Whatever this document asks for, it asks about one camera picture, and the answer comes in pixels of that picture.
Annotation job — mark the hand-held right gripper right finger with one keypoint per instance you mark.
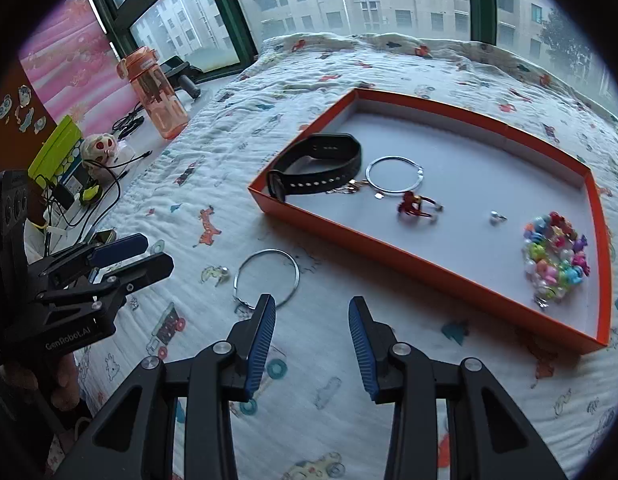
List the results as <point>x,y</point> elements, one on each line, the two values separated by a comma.
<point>361,350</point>

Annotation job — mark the printed white blanket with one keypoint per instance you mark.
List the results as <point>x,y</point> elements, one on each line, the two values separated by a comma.
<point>339,360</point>

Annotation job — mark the green black gadget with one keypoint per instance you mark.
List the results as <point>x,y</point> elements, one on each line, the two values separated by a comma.
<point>90,193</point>

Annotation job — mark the person's left hand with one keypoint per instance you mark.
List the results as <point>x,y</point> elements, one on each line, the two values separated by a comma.
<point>64,377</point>

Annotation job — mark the orange water bottle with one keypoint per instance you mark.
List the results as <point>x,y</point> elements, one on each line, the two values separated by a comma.
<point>156,95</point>

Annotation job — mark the yellow-green box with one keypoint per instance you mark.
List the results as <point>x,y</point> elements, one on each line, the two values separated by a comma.
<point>51,152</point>

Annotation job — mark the black smart watch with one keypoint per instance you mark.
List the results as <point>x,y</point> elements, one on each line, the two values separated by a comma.
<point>334,182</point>

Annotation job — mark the green window frame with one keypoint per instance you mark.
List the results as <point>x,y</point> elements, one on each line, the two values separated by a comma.
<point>234,20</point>

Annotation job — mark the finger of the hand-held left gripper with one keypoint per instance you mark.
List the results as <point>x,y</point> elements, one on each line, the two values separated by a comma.
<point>149,267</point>
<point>121,248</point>

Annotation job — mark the orange cardboard box tray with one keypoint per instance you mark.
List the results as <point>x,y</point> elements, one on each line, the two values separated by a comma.
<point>464,220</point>

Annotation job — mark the tree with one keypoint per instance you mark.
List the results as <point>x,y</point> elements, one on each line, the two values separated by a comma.
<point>564,40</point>

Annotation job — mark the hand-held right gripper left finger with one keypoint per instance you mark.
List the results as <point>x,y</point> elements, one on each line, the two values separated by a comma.
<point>261,347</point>

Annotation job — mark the white skull toy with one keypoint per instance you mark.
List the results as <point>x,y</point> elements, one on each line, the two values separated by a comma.
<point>100,152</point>

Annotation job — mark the brown board with stickers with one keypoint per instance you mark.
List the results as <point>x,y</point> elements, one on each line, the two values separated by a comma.
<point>14,115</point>

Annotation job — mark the silver bangle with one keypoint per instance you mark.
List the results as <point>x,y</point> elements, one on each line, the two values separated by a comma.
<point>394,158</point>
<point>267,251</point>

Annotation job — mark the pink curtain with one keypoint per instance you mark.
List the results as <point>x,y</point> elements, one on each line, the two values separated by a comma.
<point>64,60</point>

